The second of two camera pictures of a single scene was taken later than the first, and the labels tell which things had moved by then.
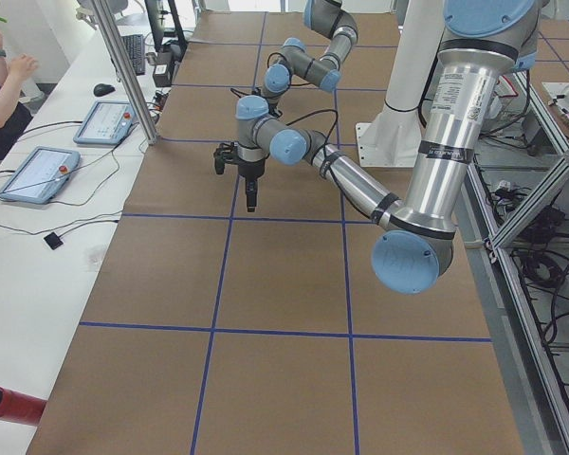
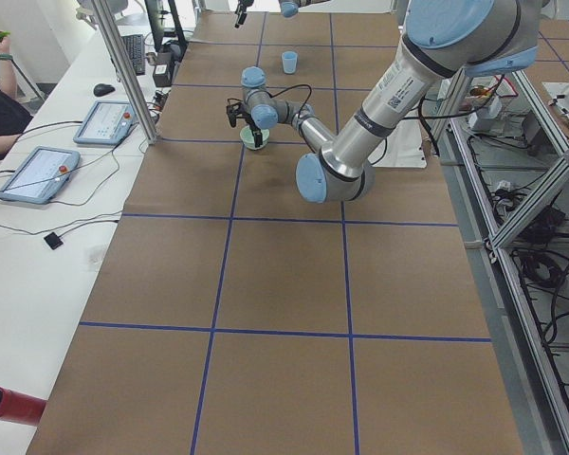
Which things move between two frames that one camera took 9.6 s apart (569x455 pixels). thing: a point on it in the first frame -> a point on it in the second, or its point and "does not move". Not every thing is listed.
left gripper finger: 251,192 -> 258,138
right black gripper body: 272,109 -> 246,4
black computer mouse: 103,89 does not move
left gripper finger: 219,161 -> 232,110
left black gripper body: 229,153 -> 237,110
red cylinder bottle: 0,403 does not move
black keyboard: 135,45 does not move
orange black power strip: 159,100 does not move
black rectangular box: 162,70 does not move
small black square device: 53,241 does not move
